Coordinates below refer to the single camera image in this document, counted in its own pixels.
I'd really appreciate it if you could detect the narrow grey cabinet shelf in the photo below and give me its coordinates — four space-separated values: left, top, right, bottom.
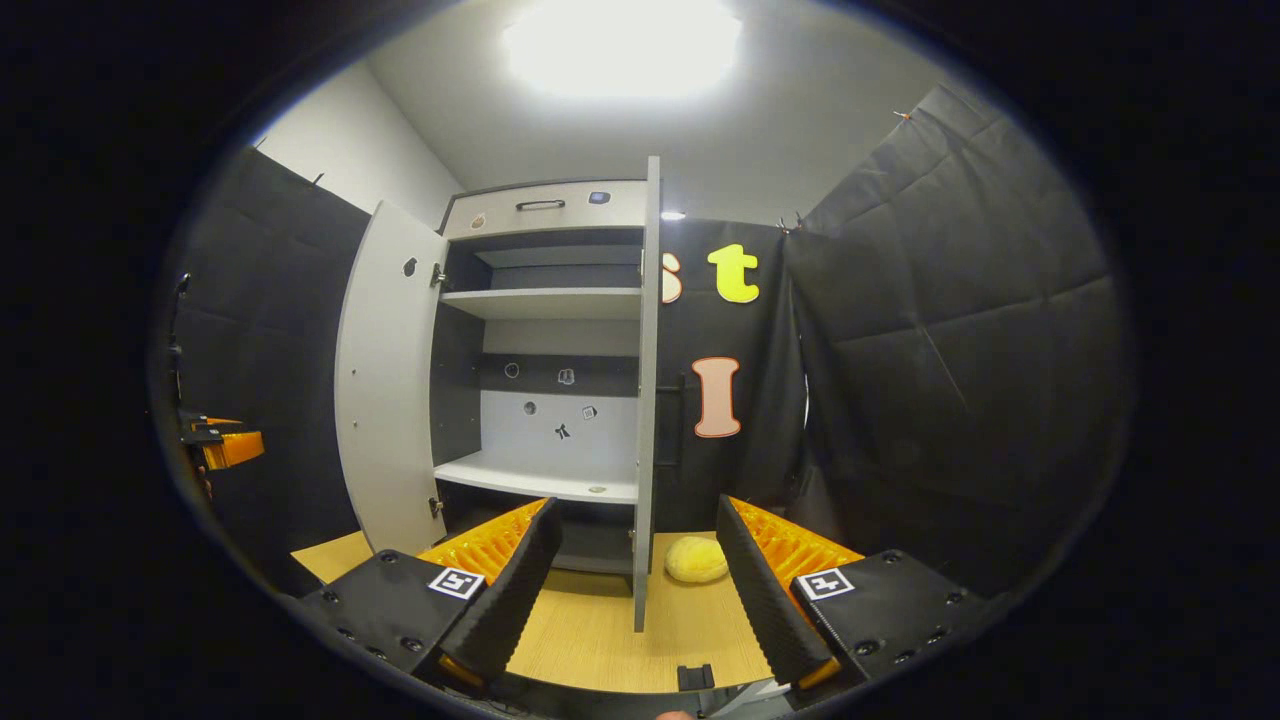
474 245 642 269

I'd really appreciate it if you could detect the black backdrop cloth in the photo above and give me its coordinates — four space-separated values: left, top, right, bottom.
150 145 376 591
655 85 1136 601

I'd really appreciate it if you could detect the grey cabinet drawer front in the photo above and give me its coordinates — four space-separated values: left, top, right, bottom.
442 180 649 241

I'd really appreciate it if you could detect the grey double-door shoe cabinet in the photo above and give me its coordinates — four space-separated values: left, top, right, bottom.
428 178 651 576

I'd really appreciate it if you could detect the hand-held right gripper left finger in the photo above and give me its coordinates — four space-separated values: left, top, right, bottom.
290 497 564 696

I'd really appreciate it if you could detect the black door handle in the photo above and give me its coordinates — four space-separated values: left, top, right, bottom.
655 372 691 471

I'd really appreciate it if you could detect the ceiling light panel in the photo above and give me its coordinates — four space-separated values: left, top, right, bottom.
500 0 743 99

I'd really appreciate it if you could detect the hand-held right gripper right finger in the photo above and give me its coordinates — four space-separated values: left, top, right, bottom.
715 494 991 701

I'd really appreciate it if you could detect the grey cabinet door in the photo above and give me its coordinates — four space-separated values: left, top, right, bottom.
632 155 663 633
333 200 448 556

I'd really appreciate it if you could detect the yellow sponge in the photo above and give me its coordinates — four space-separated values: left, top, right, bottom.
665 536 730 584

